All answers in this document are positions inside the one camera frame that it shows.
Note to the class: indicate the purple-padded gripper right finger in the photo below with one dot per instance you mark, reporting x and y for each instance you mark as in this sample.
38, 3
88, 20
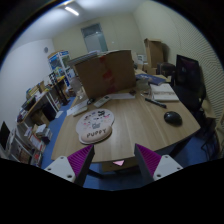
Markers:
154, 166

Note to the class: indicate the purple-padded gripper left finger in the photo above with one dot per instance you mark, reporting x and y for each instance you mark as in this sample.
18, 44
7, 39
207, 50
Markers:
75, 167

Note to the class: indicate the round puppy mouse pad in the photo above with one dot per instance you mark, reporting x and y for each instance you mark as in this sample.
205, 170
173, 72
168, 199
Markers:
95, 126

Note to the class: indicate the black computer mouse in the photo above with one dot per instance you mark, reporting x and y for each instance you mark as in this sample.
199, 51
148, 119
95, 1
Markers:
173, 118

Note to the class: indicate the black computer monitor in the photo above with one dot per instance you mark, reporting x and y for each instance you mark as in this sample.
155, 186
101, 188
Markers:
187, 73

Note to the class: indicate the black pen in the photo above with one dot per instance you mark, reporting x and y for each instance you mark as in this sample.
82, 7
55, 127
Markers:
156, 103

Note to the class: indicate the white remote control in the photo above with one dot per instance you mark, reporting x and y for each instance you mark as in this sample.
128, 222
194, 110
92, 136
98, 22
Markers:
102, 101

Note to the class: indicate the wooden shelf with clutter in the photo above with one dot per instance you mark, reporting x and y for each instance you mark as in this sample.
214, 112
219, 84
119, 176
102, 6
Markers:
24, 145

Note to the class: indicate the open white notebook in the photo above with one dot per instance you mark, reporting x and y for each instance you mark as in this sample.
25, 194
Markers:
163, 93

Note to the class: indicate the black office chair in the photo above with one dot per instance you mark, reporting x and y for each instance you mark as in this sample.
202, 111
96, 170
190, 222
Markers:
197, 103

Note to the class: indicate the blue book on table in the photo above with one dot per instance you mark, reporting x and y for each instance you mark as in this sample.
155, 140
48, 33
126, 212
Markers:
151, 79

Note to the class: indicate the large brown cardboard box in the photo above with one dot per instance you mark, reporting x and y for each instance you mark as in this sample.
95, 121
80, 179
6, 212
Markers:
107, 74

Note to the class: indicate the tall cardboard box background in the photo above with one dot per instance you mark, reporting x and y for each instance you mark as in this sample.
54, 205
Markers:
154, 52

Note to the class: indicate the ceiling light strip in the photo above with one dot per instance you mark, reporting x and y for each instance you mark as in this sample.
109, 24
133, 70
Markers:
71, 11

